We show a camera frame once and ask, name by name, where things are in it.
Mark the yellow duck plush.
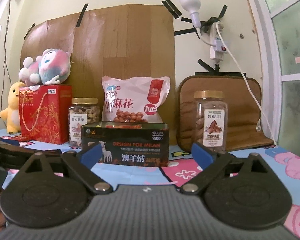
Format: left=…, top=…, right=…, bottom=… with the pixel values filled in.
left=0, top=82, right=26, bottom=134

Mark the brown seat cushion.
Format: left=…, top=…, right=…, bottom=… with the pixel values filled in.
left=177, top=75, right=273, bottom=152

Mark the red gift bag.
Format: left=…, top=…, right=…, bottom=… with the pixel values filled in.
left=19, top=85, right=72, bottom=145

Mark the blue cartoon pig sheet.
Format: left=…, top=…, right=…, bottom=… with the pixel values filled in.
left=0, top=129, right=300, bottom=239

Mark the pecan jar gold lid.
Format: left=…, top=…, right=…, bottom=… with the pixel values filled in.
left=192, top=90, right=228, bottom=154

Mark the mixed nuts jar gold lid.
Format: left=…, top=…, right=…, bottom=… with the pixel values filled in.
left=68, top=98, right=100, bottom=148

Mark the black cardboard box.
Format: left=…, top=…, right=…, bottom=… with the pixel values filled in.
left=81, top=122, right=169, bottom=167

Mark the pink blue plush toy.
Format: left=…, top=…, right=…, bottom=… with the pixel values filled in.
left=19, top=48, right=71, bottom=87

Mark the pink snack bag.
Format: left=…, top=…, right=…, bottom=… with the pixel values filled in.
left=102, top=76, right=170, bottom=123

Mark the white power adapter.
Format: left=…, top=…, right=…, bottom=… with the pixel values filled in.
left=196, top=22, right=228, bottom=64

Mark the white light bulb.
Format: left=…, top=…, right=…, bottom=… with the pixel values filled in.
left=179, top=0, right=201, bottom=29

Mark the black wall cable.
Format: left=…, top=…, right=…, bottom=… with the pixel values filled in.
left=0, top=0, right=27, bottom=126

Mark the white power cable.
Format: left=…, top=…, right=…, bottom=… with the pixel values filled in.
left=214, top=21, right=278, bottom=147

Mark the wood-pattern wall board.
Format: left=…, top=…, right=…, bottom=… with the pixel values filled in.
left=20, top=4, right=177, bottom=144

